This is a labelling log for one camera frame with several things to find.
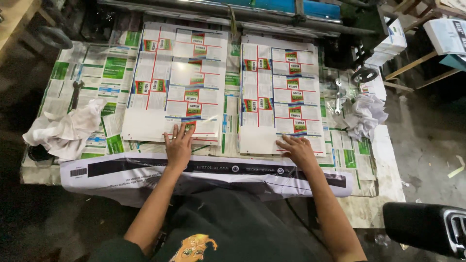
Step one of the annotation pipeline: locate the wooden rack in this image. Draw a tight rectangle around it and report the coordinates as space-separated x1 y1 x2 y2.
382 0 466 92

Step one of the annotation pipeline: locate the large black handwheel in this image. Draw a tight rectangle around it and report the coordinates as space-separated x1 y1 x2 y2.
35 25 74 50

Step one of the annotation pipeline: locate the white paper stack black print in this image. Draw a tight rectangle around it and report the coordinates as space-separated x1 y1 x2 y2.
423 17 466 56

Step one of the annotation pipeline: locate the wooden board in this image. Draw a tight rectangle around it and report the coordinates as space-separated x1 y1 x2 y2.
0 0 43 51

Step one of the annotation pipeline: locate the crumpled white rag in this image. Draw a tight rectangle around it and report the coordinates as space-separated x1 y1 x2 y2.
341 94 389 142

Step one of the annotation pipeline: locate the black seat with chrome part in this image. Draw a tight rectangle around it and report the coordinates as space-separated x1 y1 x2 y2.
382 202 466 260

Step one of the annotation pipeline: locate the green printed sheets table cover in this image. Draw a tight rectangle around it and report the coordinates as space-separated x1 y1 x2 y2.
21 31 378 186

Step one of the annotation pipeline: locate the large white cloth rag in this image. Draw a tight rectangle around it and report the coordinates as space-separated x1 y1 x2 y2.
22 98 108 163

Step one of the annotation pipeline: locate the small black handwheel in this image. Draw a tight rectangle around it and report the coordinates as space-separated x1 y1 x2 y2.
351 66 379 85

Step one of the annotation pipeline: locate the printing machine with blue roller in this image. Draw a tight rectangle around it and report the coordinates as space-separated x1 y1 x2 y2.
82 0 388 70

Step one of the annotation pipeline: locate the person's dark shirt orange print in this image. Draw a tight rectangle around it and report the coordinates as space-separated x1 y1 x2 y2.
87 181 330 262

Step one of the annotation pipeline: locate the narrow stack of label sheets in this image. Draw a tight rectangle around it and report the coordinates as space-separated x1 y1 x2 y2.
238 35 327 158

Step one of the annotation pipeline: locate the person's right hand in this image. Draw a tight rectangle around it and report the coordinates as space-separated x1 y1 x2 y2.
275 135 319 172

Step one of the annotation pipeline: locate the black round bowl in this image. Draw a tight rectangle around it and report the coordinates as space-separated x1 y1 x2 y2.
28 145 56 163

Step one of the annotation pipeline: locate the yellowish paper scrap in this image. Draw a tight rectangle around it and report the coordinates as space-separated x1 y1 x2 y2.
447 155 466 179

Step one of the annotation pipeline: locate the black wrench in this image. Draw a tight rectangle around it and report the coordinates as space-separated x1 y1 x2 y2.
70 80 85 111

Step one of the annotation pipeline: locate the silver wrench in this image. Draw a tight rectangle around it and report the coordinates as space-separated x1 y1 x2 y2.
334 78 343 116

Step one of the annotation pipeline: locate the white paper stack blue print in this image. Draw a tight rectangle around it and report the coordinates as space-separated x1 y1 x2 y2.
365 17 408 67

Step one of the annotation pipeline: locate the wide stack of label sheets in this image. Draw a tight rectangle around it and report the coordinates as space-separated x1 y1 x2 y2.
121 22 229 146

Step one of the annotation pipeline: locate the person's left hand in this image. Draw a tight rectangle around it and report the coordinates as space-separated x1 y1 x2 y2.
163 124 195 166

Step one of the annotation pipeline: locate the small pile of label sheets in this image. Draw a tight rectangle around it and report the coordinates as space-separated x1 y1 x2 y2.
358 67 387 102

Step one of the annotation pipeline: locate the white plastic sheet black stripe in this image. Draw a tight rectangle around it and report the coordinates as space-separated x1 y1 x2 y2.
60 152 354 209

